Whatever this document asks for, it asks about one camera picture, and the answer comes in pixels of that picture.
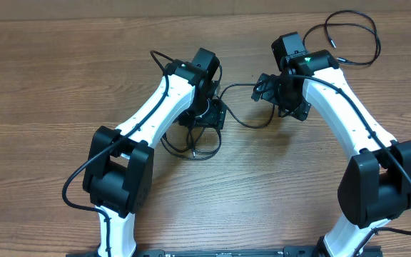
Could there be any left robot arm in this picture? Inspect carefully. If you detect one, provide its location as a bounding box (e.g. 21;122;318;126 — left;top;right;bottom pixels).
83;48;225;256

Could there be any black cable pulled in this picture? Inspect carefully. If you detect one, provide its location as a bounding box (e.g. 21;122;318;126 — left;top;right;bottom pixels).
302;9;382;66

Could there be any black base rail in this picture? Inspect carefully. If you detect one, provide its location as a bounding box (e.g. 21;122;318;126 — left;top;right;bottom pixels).
66;244;383;257

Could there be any black cable staying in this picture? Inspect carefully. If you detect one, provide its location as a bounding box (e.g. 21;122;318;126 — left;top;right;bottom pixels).
160;128;222;161

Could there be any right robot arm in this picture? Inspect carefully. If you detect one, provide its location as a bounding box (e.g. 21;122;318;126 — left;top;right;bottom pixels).
252;32;411;256

